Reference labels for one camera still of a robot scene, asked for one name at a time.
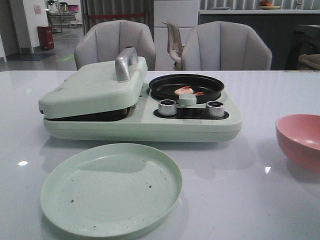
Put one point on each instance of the left silver control knob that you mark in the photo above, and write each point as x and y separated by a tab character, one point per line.
167	107

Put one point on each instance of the black round frying pan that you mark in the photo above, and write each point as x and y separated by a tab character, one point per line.
164	87

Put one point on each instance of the grey upholstered chair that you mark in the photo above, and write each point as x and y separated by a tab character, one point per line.
225	46
104	41

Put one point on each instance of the beige office chair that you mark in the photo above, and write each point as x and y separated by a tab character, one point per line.
174	44

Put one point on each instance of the mint green round plate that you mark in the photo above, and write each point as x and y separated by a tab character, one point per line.
113	191

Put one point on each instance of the mint green sandwich maker lid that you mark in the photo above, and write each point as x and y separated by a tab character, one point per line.
102	91

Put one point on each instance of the red barrier tape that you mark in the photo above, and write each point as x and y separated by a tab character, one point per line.
117	16

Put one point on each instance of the right grey upholstered chair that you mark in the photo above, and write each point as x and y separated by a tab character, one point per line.
225	46

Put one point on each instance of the beige sofa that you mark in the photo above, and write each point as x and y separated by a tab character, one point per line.
311	61

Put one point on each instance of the orange cooked shrimp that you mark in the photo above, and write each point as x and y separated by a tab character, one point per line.
187	90

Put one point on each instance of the red trash bin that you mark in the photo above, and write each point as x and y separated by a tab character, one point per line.
45	37

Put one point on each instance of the silver control knob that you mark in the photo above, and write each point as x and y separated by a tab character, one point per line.
215	109
167	107

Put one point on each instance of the right silver control knob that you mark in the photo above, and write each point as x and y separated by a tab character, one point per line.
215	109

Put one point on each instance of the left grey upholstered chair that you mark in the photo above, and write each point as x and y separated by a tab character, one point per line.
104	41

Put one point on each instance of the white refrigerator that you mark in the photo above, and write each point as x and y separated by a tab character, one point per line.
183	14

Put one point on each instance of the mint green breakfast maker base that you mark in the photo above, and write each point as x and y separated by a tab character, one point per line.
142	125

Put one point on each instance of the dark grey kitchen counter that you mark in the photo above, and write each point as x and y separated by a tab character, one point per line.
288	33

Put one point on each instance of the fruit plate on counter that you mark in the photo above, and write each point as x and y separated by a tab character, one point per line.
267	5

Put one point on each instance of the pink bowl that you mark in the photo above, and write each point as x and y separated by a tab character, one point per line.
298	136

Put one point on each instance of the metal shelf rack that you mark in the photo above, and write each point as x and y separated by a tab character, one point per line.
63	14

